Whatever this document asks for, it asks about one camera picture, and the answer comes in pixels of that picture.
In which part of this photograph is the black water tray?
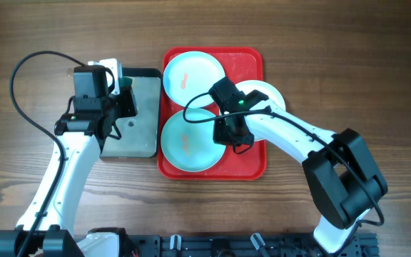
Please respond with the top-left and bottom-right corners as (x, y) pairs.
(101, 68), (162, 159)

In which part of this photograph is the white plate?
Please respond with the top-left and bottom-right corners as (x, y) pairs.
(219, 79), (287, 142)

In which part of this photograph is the green yellow sponge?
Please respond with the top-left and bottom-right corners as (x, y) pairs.
(120, 76), (133, 90)

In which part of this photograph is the light blue plate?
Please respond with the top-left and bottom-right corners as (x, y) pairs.
(161, 109), (225, 172)
(163, 51), (225, 107)

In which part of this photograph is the red plastic tray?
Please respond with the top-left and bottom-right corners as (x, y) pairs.
(157, 46), (267, 181)

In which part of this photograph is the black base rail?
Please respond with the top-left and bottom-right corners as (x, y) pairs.
(83, 232), (380, 257)

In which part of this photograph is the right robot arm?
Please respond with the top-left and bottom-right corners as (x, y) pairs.
(208, 77), (388, 253)

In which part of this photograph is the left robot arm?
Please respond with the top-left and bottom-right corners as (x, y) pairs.
(0, 89), (137, 256)

